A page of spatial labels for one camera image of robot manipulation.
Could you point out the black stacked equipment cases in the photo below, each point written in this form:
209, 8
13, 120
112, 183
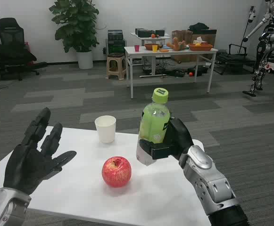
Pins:
115, 42

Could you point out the black reclining chair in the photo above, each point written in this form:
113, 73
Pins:
233, 58

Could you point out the red apple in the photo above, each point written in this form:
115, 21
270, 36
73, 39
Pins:
116, 171

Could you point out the brown cardboard box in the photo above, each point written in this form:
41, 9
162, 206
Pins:
204, 37

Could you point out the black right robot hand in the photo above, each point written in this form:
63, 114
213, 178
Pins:
178, 141

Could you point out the yellow cup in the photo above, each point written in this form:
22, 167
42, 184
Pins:
154, 48

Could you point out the white folding table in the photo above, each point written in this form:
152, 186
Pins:
169, 53

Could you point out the green drink bottle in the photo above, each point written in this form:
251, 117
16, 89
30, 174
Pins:
153, 122

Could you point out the rectangular orange basket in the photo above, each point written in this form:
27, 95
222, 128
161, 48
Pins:
200, 47

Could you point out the orange plush toy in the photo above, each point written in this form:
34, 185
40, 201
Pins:
176, 44

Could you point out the brown paper bag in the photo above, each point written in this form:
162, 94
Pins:
178, 35

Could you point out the silver humanoid robot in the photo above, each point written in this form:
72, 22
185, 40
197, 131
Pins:
266, 44

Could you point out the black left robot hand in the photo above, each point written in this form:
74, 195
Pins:
26, 162

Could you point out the green potted plant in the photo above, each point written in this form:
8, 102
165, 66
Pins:
76, 23

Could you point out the black office chair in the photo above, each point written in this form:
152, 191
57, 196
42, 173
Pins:
11, 47

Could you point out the small white table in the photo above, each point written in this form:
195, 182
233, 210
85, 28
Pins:
151, 36

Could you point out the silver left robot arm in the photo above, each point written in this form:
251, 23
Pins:
3, 207

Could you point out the round orange basket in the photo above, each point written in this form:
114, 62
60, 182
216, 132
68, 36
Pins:
151, 46

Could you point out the white paper cup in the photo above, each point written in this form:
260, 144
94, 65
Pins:
106, 129

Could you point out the white plant pot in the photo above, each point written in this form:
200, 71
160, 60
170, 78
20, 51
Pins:
85, 59

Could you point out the pink cup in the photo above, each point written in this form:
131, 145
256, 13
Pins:
136, 48

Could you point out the beige plastic stool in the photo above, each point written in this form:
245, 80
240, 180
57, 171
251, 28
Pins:
116, 66

